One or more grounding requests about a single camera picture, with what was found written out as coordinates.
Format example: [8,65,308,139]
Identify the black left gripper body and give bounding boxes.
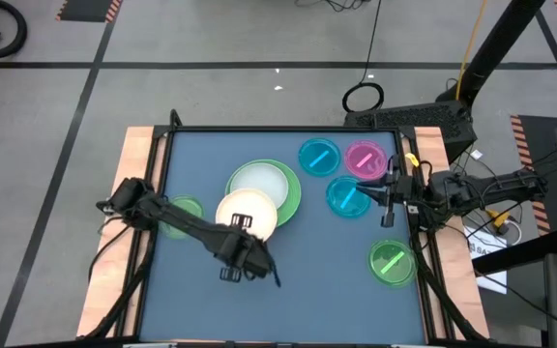
[220,214,253,283]

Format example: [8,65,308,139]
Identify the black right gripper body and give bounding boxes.
[381,154,427,228]

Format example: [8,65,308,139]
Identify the clear pink plastic plate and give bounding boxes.
[344,139,389,181]

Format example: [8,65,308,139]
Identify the clear blue plastic plate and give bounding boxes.
[298,137,341,178]
[325,175,372,219]

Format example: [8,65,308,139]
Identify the cream plastic plate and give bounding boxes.
[215,188,279,243]

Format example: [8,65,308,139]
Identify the clear green plastic plate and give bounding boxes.
[160,194,206,241]
[367,239,418,289]

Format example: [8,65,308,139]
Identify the large green plastic plate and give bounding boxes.
[224,159,303,228]

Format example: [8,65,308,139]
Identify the wooden table side board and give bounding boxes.
[75,126,168,339]
[413,126,491,339]

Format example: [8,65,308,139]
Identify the yellow power plug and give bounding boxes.
[484,207,513,229]

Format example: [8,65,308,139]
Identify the black desk bar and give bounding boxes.
[471,227,557,276]

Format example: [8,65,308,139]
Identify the white paper sheet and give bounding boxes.
[460,224,510,296]

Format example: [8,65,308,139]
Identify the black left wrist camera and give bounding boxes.
[247,240,274,280]

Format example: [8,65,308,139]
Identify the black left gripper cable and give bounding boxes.
[258,250,282,289]

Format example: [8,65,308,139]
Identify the black hanging cable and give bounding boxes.
[340,0,386,114]

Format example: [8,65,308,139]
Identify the black table frame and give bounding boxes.
[77,109,490,348]

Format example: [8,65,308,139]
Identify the yellow hanging cable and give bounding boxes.
[454,0,489,102]

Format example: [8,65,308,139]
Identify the black camera stand pole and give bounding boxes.
[435,0,548,110]

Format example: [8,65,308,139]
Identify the tangled black floor cables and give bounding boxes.
[293,0,372,14]

